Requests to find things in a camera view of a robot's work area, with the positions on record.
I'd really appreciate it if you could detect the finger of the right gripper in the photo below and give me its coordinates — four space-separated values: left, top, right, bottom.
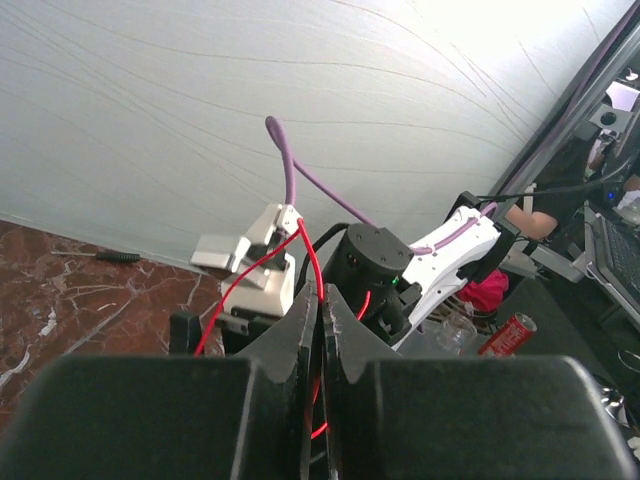
169 311 202 355

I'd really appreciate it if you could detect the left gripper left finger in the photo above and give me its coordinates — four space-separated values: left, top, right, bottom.
1 285 319 479

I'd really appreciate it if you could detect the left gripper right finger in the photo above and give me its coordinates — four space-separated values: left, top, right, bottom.
322 285 638 479

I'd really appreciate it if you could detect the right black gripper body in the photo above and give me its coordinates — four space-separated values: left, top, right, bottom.
294 223 415 345

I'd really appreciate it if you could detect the red wire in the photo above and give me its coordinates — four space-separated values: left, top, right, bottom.
193 217 374 441

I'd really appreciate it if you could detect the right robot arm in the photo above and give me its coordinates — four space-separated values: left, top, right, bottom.
169 193 516 355

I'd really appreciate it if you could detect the black tool at right edge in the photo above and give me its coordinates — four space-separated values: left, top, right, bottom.
51 251 141 264

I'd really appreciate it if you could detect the pink cloth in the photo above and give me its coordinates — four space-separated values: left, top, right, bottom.
456 269 509 313

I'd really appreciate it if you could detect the red soda can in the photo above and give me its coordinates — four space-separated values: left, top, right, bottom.
478 312 537 357

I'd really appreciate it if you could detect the person in black shirt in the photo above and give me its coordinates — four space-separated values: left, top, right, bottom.
505 133 616 241

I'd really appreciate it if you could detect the grey laptop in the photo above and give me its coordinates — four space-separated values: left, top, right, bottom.
584 205 639 328

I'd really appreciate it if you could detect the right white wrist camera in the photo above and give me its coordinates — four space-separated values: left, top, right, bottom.
190 203 301 318

